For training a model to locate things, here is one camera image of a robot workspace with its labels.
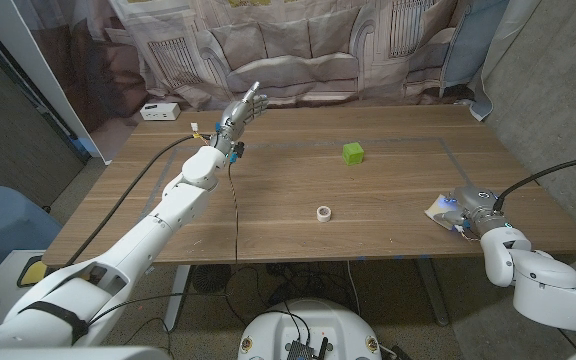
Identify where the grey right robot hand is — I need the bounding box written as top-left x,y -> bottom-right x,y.
440,185 -> 512,238

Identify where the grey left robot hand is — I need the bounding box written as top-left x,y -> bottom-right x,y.
211,81 -> 270,155

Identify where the pale yellow sponge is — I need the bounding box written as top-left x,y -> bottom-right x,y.
423,194 -> 457,231

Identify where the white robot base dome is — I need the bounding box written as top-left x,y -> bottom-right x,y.
237,298 -> 383,360

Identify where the green cube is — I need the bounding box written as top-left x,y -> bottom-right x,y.
342,142 -> 366,167

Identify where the white power strip box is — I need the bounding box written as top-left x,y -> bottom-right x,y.
139,102 -> 181,122

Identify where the printed sofa backdrop cloth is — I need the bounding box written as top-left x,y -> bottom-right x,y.
12,0 -> 512,121

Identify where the grey table leg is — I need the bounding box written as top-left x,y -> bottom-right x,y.
415,258 -> 450,327

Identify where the pale grey hanging cloth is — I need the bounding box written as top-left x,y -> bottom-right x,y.
469,0 -> 544,122

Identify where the black round floor fan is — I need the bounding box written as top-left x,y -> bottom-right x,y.
191,263 -> 232,295

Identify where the white table leg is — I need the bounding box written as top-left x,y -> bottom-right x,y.
163,264 -> 192,332

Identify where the white leaning panel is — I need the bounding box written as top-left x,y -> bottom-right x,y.
0,0 -> 114,165

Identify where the white floor base yellow pad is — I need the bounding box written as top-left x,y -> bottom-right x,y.
0,248 -> 69,329

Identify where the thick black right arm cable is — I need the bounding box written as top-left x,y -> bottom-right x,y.
492,155 -> 576,212

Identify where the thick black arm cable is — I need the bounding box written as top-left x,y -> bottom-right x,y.
65,133 -> 214,266
492,155 -> 576,212

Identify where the thin black left wrist cable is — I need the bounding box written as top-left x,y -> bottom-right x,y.
227,162 -> 241,265

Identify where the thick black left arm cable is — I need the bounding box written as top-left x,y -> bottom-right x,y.
65,133 -> 214,266

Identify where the black cable bundle under table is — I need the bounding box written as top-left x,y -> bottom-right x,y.
265,262 -> 354,304

